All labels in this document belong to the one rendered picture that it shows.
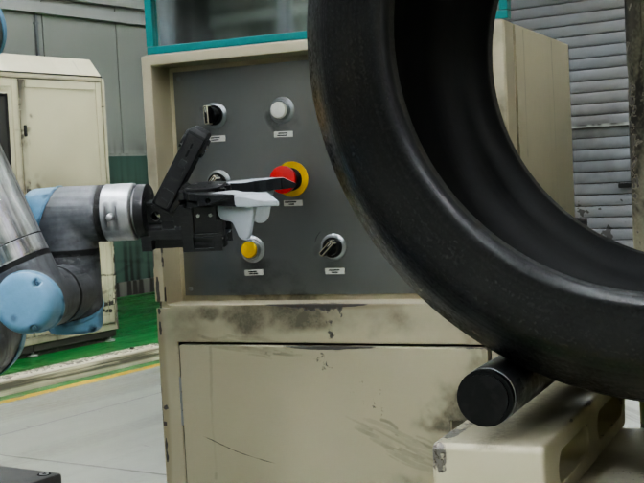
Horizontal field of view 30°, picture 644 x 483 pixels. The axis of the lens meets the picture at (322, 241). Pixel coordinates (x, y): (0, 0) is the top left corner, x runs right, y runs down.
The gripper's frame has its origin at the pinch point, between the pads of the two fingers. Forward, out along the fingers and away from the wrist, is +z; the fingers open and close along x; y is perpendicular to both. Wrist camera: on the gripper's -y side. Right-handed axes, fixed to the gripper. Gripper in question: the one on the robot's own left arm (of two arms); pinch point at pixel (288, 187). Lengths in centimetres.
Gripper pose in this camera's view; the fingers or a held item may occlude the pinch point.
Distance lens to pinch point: 154.7
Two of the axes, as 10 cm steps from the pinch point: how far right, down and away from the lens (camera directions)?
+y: 0.7, 9.8, 1.9
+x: -1.2, 1.9, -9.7
